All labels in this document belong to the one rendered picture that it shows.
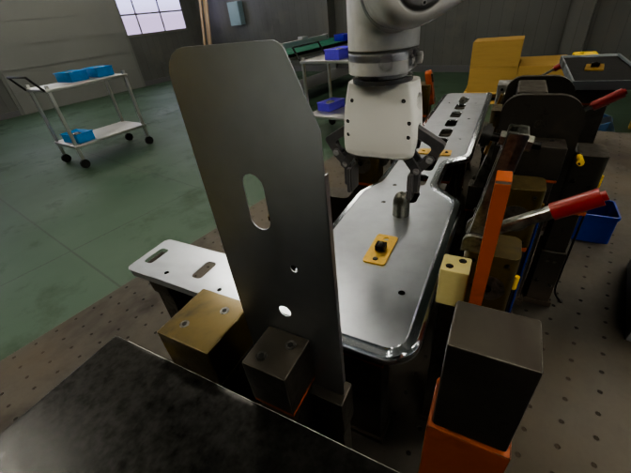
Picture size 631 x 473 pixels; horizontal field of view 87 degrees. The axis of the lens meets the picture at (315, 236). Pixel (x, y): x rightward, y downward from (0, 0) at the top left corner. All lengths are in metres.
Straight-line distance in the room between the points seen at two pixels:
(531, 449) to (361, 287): 0.42
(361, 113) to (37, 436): 0.50
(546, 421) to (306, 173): 0.68
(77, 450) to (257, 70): 0.38
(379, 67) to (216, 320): 0.35
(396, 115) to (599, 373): 0.67
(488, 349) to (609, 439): 0.64
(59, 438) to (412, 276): 0.46
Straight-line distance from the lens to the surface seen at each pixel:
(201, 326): 0.43
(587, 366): 0.91
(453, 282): 0.47
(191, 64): 0.26
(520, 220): 0.51
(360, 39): 0.44
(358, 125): 0.47
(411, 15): 0.36
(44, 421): 0.48
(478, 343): 0.20
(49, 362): 1.10
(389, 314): 0.48
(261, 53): 0.22
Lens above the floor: 1.35
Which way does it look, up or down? 34 degrees down
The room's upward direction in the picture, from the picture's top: 7 degrees counter-clockwise
